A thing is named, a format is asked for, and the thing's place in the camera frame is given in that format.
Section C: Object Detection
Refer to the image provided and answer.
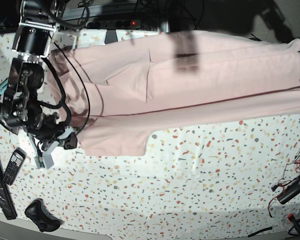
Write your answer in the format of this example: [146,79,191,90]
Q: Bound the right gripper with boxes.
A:
[24,112,78,169]

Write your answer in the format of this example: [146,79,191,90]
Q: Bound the pink T-shirt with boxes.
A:
[48,31,300,157]

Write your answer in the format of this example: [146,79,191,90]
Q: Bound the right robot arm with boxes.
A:
[0,0,81,169]

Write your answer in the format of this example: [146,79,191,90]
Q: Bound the black remote control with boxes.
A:
[3,147,27,186]

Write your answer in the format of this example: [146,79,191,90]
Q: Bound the black game controller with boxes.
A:
[24,198,63,233]

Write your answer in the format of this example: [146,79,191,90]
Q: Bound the light blue highlighter marker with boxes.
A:
[0,78,8,96]

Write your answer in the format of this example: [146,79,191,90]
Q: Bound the grey table clamp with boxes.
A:
[104,30,118,45]

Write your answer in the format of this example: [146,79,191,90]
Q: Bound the power strip with red light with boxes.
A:
[86,19,142,30]

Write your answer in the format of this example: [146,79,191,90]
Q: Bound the terrazzo patterned tablecloth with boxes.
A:
[0,30,300,240]

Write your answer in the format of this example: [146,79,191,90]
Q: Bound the black cylindrical device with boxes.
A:
[277,175,300,205]

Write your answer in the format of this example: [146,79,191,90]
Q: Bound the red black clamp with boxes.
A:
[287,213,300,237]

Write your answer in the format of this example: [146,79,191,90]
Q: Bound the black cable on table edge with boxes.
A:
[246,226,273,238]

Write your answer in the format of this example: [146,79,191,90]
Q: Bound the red and black wire bundle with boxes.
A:
[267,146,300,218]

